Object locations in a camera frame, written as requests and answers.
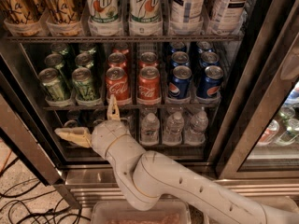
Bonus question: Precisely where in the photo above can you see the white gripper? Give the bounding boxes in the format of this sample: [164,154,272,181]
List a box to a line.
[55,94,129,159]

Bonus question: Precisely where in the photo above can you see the green can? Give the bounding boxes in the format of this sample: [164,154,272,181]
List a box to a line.
[75,52,94,69]
[44,53,71,88]
[38,68,71,107]
[72,67,101,106]

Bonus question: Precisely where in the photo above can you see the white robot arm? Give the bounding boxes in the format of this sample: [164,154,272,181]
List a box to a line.
[55,97,299,224]

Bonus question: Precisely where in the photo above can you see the left silver can bottom shelf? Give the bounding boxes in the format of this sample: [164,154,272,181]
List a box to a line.
[64,119,78,128]

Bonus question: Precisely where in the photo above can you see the front left Coca-Cola can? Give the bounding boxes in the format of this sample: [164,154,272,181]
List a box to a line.
[105,67,131,105]

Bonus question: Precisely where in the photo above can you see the coca-cola can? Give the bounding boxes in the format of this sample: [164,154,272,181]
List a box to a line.
[138,51,159,68]
[105,67,131,105]
[107,52,128,70]
[137,66,161,105]

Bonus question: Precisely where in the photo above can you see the front right Coca-Cola can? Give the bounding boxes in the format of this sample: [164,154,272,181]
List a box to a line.
[137,66,161,105]

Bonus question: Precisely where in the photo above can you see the middle left Coca-Cola can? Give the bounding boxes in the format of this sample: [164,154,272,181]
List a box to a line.
[107,52,128,70]

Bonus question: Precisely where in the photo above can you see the open fridge door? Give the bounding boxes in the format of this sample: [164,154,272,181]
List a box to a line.
[0,59,81,209]

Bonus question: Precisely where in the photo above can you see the middle right Coca-Cola can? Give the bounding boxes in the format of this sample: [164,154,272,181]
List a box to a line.
[138,51,159,68]

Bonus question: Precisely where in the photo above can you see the front left Pepsi can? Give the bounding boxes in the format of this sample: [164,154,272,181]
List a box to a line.
[168,65,192,99]

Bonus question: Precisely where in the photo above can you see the pepsi can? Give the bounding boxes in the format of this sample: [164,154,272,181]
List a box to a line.
[200,51,220,67]
[168,65,192,99]
[196,65,223,99]
[170,51,190,68]

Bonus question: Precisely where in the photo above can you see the middle left Pepsi can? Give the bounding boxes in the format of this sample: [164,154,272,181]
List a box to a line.
[170,51,190,68]

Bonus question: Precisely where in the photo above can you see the front right Pepsi can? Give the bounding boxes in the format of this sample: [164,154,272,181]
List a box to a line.
[196,65,223,99]

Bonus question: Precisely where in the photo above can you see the left 7UP can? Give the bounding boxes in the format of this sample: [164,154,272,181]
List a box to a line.
[87,0,120,36]

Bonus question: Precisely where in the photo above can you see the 7up can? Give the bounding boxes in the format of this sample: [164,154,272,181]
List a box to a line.
[129,0,161,35]
[87,0,120,36]

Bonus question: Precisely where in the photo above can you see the right LaCroix can top shelf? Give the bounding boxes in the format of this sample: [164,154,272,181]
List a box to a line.
[45,0,82,36]

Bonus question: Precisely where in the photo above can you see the lacroix can shelf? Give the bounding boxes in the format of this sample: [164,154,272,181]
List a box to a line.
[45,0,82,36]
[0,0,45,36]

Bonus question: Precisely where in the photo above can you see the middle right Pepsi can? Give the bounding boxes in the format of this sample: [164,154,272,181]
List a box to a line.
[200,51,220,67]

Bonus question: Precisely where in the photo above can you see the right 7UP can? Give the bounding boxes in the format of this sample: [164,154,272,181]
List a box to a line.
[129,0,161,35]

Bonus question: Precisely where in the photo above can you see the left LaCroix can top shelf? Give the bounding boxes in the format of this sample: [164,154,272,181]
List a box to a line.
[0,0,45,36]

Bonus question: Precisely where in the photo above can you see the right fridge glass door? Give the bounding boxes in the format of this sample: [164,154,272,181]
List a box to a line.
[215,0,299,179]

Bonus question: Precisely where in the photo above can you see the left water bottle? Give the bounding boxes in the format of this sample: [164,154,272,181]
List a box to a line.
[140,113,160,146]

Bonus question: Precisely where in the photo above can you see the water bottle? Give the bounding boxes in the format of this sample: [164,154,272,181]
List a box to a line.
[185,110,208,146]
[163,112,184,146]
[140,113,160,146]

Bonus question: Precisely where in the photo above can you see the middle water bottle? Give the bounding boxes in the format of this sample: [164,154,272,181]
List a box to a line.
[163,112,184,146]

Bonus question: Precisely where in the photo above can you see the right water bottle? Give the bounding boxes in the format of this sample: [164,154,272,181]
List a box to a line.
[185,110,208,146]

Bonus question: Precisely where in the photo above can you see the left clear plastic bin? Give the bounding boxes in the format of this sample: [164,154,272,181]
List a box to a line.
[91,199,192,224]

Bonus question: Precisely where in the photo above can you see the clear plastic bin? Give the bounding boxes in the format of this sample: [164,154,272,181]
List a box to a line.
[91,199,192,224]
[202,196,299,224]

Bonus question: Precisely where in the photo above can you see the right clear plastic bin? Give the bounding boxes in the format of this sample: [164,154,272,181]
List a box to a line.
[202,196,299,224]

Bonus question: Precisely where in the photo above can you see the left Teas Tea bottle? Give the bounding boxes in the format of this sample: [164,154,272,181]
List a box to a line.
[169,0,204,35]

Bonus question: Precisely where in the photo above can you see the teas tea bottle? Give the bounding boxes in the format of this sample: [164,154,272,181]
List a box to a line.
[169,0,204,35]
[208,0,247,35]

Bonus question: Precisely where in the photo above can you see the right Teas Tea bottle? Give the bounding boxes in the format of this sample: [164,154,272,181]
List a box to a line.
[208,0,247,35]

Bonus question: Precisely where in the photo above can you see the middle wire shelf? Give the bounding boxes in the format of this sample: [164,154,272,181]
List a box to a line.
[43,104,218,111]

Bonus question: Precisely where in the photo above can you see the wire shelf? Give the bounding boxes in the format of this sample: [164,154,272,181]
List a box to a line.
[43,104,218,111]
[5,35,244,43]

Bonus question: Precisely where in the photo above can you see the top wire shelf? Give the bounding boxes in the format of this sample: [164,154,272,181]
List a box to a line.
[5,35,244,43]

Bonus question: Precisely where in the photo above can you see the orange floor cable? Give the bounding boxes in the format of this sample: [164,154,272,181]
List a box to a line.
[0,149,13,175]

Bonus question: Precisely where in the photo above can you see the black floor cables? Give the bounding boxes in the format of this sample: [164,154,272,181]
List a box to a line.
[0,157,92,224]

